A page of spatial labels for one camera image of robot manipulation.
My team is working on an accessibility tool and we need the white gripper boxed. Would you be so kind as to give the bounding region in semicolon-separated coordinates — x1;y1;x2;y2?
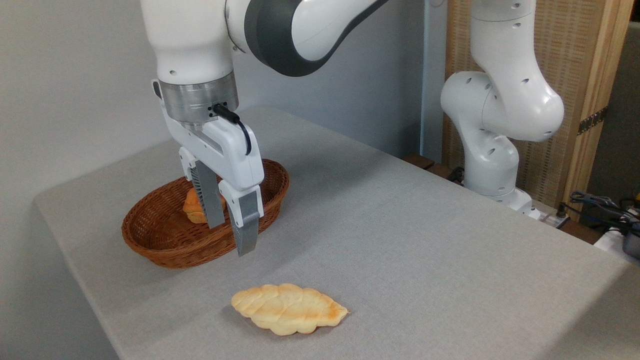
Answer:
163;109;265;257

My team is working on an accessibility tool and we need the leaf-shaped bread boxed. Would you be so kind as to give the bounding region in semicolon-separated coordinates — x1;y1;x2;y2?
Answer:
230;283;350;336

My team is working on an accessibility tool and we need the small round bread roll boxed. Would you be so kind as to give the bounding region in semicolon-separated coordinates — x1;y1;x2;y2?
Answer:
182;187;227;224

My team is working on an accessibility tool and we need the brown wicker basket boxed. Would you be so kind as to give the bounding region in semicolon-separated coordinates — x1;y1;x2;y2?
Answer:
121;158;290;270

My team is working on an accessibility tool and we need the grey tablecloth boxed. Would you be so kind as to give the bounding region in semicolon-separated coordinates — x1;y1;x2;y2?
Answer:
34;105;640;360

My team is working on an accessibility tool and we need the metal screen hinge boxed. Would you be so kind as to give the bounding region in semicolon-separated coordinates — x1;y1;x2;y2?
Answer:
577;106;610;136

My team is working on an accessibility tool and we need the grey round device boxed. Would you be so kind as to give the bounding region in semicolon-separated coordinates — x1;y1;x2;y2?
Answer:
622;222;640;259

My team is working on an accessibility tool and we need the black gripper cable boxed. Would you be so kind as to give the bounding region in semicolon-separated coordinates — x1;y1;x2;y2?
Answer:
212;103;253;156

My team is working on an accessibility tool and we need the bundle of dark cables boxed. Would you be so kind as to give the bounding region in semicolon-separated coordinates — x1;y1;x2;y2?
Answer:
569;190;640;236

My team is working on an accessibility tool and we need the bamboo screen with wood frame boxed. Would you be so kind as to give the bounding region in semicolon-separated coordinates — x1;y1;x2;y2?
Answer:
442;0;635;222

